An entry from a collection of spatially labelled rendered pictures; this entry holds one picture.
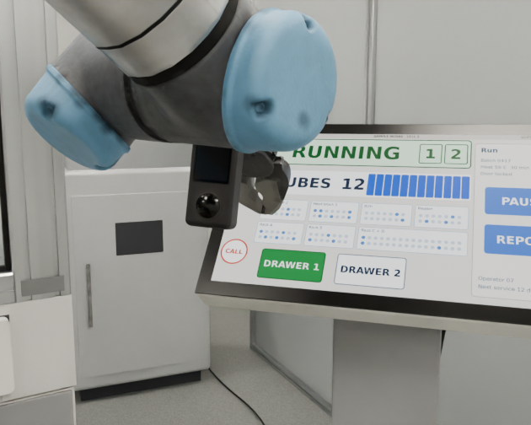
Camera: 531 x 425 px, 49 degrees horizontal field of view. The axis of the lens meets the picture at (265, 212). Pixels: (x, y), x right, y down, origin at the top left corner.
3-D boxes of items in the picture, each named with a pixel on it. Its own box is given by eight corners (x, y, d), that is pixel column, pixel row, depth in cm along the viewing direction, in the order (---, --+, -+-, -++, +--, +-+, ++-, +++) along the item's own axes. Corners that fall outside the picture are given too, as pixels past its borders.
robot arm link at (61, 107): (79, 104, 33) (183, -22, 37) (-7, 100, 41) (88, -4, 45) (161, 190, 38) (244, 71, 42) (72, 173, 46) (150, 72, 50)
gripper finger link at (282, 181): (297, 190, 66) (281, 141, 59) (296, 201, 65) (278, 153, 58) (258, 188, 67) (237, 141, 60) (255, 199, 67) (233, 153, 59)
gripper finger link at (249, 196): (276, 180, 73) (258, 134, 66) (266, 221, 70) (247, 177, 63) (252, 180, 74) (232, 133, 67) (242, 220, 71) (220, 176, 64)
